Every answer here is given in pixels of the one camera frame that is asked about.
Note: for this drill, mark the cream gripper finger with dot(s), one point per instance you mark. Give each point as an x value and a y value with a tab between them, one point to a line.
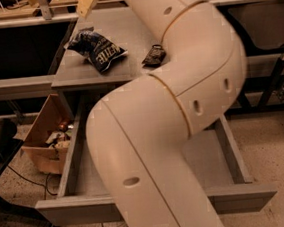
84	7

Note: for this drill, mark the blue kettle chip bag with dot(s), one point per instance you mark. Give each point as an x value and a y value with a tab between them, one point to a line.
96	48

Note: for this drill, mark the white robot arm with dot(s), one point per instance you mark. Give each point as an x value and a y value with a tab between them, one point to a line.
136	133

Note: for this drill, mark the grey cabinet counter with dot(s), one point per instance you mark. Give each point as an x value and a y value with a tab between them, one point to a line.
197	81

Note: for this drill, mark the small black snack bag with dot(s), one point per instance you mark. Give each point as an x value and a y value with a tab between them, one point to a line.
155	56

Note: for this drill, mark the open grey top drawer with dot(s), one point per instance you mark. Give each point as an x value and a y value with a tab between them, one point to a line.
213	156

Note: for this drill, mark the cardboard box with trash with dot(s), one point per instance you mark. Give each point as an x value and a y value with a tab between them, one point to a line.
44	155

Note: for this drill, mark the dark table at left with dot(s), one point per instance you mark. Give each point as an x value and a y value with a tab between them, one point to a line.
10	208

